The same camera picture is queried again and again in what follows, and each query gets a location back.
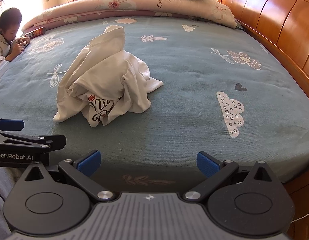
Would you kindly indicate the wooden bed headboard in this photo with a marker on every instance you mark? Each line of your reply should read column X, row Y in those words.
column 269, row 12

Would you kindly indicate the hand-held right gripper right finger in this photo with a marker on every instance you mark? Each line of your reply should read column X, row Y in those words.
column 209, row 165

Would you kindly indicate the grey cloth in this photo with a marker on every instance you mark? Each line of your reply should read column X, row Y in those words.
column 2, row 205

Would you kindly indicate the pink floral folded quilt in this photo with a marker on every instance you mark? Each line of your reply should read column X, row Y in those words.
column 144, row 5

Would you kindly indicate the white printed t-shirt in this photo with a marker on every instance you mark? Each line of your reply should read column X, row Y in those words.
column 104, row 75

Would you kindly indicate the red snack can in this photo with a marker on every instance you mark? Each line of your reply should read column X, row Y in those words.
column 35, row 32

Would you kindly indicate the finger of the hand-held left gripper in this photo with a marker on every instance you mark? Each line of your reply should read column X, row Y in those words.
column 12, row 125
column 54, row 140

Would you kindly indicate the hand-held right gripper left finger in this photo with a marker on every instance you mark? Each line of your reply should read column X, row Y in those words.
column 89, row 162

